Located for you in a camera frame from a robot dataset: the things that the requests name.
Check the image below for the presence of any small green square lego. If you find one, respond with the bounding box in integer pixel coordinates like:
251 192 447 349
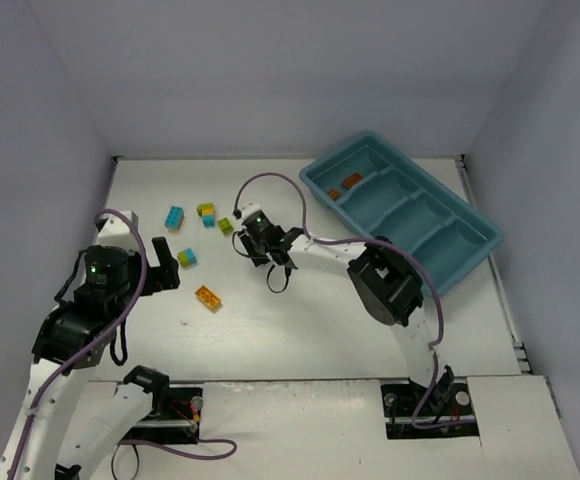
217 217 234 237

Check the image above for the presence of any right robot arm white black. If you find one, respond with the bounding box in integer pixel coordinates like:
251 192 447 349
236 207 454 396

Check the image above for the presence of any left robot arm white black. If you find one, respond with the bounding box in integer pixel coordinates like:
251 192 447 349
0 237 180 479

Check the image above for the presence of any green and blue lego cube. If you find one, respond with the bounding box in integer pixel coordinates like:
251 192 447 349
177 248 197 269

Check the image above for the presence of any blue lego on orange plate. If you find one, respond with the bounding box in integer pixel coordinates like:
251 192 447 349
164 206 185 232

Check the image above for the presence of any orange yellow lego brick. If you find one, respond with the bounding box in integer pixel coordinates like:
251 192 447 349
195 285 222 312

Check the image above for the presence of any green yellow blue lego stack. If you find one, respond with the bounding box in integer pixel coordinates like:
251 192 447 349
197 203 216 228

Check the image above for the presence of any teal divided plastic tray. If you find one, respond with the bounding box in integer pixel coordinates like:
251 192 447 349
299 132 504 295

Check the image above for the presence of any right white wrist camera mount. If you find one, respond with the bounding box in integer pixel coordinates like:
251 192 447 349
233 200 262 224

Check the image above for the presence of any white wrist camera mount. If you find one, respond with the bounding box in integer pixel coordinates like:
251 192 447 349
233 200 262 224
94 214 138 255

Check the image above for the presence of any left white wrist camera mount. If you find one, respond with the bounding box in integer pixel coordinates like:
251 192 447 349
94 214 138 255

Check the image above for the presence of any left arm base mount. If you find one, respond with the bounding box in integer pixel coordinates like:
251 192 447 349
122 385 204 446

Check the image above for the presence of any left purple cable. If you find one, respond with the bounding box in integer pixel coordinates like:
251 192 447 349
7 208 239 480

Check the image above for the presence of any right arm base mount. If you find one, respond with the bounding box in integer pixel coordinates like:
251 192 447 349
380 379 480 441

